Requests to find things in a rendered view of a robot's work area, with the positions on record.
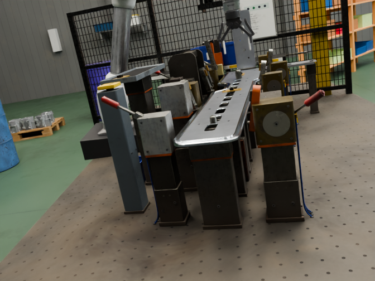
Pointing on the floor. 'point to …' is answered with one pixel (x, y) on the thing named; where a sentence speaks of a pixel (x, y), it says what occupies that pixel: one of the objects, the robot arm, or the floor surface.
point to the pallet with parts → (28, 122)
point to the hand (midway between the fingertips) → (237, 49)
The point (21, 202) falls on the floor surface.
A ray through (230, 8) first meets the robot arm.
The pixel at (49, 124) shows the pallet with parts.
